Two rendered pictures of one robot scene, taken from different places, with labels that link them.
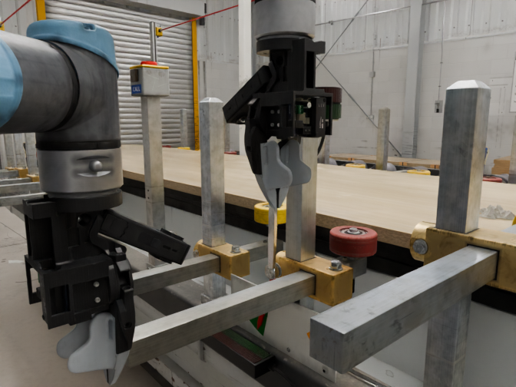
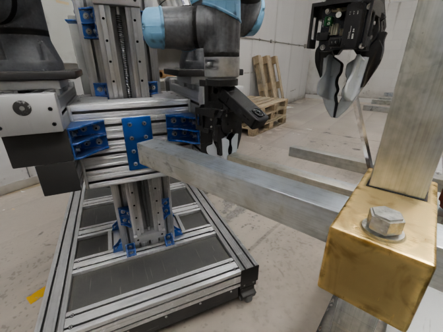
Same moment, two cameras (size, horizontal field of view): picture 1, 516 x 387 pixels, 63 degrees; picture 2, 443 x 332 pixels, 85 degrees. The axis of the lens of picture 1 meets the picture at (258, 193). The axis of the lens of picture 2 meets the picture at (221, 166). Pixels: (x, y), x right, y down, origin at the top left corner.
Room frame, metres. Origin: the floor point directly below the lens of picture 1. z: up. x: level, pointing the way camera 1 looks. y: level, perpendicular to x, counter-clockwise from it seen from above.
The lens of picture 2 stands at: (0.31, -0.38, 1.06)
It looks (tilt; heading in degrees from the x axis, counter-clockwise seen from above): 23 degrees down; 81
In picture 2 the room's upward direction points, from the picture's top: straight up
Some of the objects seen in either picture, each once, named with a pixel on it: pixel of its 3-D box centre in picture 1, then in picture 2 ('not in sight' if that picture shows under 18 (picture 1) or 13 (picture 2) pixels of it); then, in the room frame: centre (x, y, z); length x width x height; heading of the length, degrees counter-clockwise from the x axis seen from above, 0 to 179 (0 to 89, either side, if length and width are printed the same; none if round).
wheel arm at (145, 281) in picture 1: (198, 268); (370, 168); (0.78, 0.12, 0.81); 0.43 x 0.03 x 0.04; 131
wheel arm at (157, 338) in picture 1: (267, 298); (322, 187); (0.57, -0.01, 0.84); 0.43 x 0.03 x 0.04; 131
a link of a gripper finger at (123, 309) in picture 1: (117, 309); (221, 136); (0.40, 0.14, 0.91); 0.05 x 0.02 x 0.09; 41
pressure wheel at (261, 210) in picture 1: (272, 228); not in sight; (0.91, -0.03, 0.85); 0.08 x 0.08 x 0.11
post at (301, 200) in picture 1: (300, 236); not in sight; (0.67, -0.07, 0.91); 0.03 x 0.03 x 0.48; 41
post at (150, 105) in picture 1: (153, 186); not in sight; (1.05, 0.27, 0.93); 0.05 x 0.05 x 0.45; 41
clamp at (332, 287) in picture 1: (311, 274); not in sight; (0.65, -0.09, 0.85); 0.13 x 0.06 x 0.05; 41
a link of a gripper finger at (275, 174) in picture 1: (276, 176); (325, 87); (0.53, -0.02, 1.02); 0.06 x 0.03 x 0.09; 41
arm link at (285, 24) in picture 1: (286, 25); not in sight; (0.55, -0.04, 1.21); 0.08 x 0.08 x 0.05
